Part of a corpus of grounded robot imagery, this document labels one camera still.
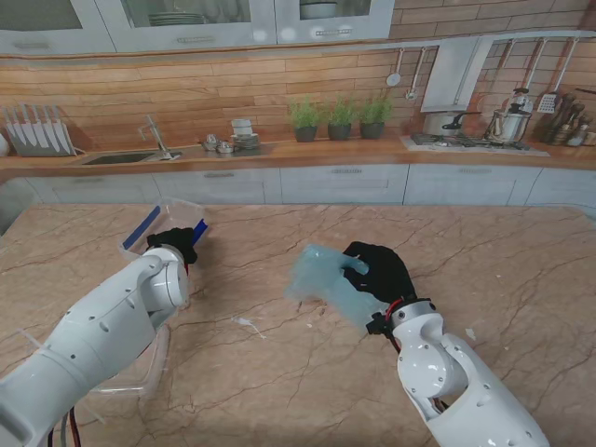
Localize grey glass-door wall cabinets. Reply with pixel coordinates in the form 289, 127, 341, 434
0, 0, 396, 55

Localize wooden kitchen countertop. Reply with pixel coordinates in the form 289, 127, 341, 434
0, 135, 596, 183

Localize hanging copper-handled utensil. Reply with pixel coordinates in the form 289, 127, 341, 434
521, 39, 549, 92
492, 39, 518, 80

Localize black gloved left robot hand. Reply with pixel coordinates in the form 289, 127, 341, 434
146, 226, 199, 264

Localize grey base cabinets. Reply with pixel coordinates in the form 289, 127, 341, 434
0, 164, 596, 207

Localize clear plastic bag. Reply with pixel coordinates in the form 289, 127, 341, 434
283, 242, 384, 328

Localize red black left arm cable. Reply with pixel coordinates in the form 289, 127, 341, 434
59, 403, 109, 447

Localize red black right arm cable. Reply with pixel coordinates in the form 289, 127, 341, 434
383, 296, 452, 416

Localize white zip tie scrap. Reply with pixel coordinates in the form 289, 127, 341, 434
230, 316, 268, 341

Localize red black arm cable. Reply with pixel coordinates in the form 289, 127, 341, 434
59, 403, 109, 447
383, 296, 452, 416

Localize dark kitchen sink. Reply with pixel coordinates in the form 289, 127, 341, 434
82, 151, 157, 167

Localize clear plastic lid blue label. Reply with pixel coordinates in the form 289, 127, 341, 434
89, 300, 193, 400

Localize stack of plates with cups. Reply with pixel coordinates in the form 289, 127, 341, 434
230, 118, 262, 153

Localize steel kitchen faucet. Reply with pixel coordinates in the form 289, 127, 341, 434
138, 115, 182, 162

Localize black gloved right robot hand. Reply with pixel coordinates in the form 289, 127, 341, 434
342, 240, 418, 305

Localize bowl inside cabinet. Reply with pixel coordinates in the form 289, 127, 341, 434
298, 1, 339, 20

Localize knife block with knives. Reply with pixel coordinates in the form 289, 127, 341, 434
2, 104, 78, 157

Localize plates stacked inside cabinet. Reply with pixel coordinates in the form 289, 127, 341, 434
147, 12, 207, 27

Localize clear plastic crate blue clips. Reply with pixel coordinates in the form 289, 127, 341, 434
118, 196, 211, 260

